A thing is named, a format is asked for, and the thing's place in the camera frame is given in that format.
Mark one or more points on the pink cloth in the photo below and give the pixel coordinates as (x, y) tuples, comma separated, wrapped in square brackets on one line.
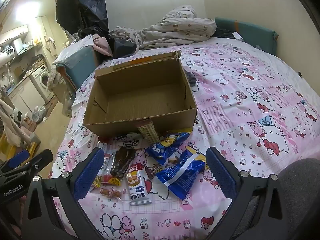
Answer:
[(102, 46)]

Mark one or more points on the white washing machine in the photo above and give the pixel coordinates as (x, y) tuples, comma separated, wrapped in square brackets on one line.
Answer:
[(43, 80)]

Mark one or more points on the small white tag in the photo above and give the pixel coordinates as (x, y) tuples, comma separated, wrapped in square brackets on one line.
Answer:
[(238, 36)]

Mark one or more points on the white floor bag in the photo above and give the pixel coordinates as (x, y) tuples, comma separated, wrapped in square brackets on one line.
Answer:
[(38, 113)]

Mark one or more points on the white black-print snack packet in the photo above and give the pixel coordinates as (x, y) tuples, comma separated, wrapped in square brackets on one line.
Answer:
[(130, 141)]

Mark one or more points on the beige patterned snack packet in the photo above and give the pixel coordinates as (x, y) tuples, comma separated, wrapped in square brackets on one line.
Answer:
[(148, 131)]

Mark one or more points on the small yellow snack packet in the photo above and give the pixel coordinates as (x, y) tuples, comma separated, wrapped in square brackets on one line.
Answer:
[(97, 182)]

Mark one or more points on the small white red packet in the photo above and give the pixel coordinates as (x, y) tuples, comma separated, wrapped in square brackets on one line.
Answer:
[(107, 161)]

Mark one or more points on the dark grey cloth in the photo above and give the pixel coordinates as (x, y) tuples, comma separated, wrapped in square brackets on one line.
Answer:
[(123, 47)]

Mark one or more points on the dark clothes pile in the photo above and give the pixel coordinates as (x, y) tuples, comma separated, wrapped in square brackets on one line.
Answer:
[(225, 33)]

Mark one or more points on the teal padded footboard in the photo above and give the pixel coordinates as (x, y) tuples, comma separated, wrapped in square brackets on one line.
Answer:
[(80, 67)]

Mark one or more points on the teal headboard cushion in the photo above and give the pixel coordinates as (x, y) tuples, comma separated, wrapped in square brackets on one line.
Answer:
[(252, 35)]

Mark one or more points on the black plastic bag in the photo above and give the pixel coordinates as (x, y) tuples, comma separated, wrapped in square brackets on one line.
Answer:
[(82, 7)]

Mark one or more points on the blue packet with white stripe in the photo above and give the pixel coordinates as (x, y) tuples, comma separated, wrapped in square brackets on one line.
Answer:
[(182, 177)]

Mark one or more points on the small orange snack packet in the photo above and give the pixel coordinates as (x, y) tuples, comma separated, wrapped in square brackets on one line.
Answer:
[(111, 193)]

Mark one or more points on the white plastic bag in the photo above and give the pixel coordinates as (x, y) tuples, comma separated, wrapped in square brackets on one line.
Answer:
[(75, 50)]

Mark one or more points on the pink printed bed sheet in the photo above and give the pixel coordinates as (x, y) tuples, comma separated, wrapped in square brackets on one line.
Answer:
[(250, 105)]

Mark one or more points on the small brown chocolate packet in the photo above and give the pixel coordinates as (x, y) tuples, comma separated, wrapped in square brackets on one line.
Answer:
[(153, 170)]

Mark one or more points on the blue packet with yellow cartoon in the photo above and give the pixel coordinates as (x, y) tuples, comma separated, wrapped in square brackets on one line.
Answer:
[(165, 147)]

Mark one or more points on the crumpled floral blanket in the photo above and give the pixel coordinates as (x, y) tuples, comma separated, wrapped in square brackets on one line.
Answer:
[(175, 27)]

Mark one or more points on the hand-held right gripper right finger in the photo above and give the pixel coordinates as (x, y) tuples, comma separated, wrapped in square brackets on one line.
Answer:
[(221, 173)]

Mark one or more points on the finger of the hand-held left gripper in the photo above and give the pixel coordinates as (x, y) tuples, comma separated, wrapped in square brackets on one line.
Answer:
[(40, 158), (17, 158)]

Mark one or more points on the white snack bar packet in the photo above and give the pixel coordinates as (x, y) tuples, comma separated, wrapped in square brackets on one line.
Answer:
[(137, 187)]

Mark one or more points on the dark sock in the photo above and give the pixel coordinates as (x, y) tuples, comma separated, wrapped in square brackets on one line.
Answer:
[(192, 78)]

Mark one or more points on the brown cardboard box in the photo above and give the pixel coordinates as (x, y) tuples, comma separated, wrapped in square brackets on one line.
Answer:
[(140, 97)]

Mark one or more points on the clear plastic bag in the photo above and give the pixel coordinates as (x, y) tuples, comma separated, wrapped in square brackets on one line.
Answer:
[(66, 97)]

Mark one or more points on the dark brown snack packet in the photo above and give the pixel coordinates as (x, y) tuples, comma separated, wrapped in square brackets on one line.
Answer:
[(122, 162)]

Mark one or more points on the small red snack packet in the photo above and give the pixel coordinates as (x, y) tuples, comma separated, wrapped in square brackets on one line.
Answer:
[(110, 179)]

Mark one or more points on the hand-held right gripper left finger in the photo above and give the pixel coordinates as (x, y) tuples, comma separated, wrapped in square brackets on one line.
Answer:
[(88, 176)]

